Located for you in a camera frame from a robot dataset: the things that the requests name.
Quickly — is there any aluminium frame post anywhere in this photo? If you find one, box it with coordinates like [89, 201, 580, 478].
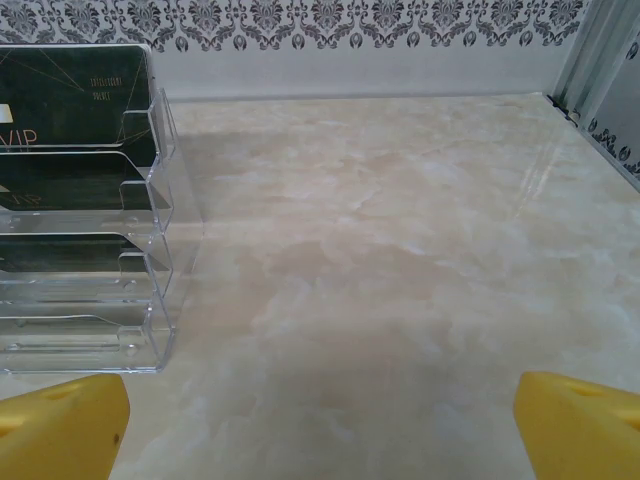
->
[547, 0, 640, 124]

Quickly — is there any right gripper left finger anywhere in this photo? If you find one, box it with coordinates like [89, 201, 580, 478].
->
[0, 374, 133, 480]

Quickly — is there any black VIP card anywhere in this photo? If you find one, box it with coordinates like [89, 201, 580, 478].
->
[0, 44, 154, 148]
[0, 231, 172, 275]
[0, 151, 172, 214]

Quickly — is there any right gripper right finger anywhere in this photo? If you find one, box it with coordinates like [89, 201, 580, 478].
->
[513, 370, 640, 480]

